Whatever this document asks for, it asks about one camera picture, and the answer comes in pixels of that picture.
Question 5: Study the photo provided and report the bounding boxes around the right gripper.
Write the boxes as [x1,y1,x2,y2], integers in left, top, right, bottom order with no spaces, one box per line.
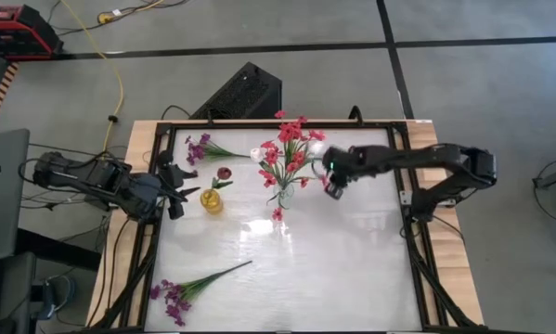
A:
[322,145,369,201]

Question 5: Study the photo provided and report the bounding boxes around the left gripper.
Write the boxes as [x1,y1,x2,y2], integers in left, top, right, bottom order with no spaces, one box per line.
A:
[156,148,202,222]

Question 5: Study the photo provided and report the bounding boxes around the dark red artificial tulip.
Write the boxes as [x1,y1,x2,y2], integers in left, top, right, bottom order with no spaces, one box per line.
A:
[211,166,235,196]

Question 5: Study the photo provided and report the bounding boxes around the clear glass vase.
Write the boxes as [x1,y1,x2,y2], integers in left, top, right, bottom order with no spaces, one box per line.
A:
[273,183,296,210]

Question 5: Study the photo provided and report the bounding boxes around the red artificial flower bunch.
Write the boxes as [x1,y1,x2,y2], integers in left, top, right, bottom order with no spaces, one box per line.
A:
[257,109,329,222]

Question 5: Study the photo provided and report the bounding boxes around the large purple flower bunch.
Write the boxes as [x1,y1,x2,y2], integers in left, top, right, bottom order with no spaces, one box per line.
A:
[149,260,253,328]

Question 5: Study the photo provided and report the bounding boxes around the yellow glass vase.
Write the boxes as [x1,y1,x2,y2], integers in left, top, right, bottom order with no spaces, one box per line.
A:
[199,187,225,216]

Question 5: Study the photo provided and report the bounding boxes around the small purple flower bunch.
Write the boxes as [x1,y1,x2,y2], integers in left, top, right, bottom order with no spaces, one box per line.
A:
[184,133,252,166]

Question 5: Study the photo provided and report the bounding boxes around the black perforated computer case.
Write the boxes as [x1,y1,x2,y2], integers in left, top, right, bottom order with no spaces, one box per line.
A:
[189,61,283,121]

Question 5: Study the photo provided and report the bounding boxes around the wooden work table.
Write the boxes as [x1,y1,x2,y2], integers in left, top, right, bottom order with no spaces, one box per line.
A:
[85,119,485,328]

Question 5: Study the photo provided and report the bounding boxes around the black floor beam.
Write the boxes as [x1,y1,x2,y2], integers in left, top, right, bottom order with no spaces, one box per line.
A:
[15,228,103,273]

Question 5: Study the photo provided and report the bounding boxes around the blue gray device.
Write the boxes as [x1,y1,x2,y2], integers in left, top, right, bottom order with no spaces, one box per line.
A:
[40,276,77,321]

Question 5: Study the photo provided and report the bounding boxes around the gray desk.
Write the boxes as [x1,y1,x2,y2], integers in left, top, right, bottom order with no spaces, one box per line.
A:
[0,128,32,265]

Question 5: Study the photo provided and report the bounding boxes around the red and black equipment case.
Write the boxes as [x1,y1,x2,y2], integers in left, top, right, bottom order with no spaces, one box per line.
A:
[0,4,65,61]

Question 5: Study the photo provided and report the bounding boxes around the black metal table frame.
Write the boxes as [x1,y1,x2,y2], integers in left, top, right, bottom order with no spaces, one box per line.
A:
[89,119,487,334]

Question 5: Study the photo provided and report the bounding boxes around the yellow extension cable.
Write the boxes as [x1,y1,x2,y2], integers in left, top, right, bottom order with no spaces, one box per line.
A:
[58,0,125,172]

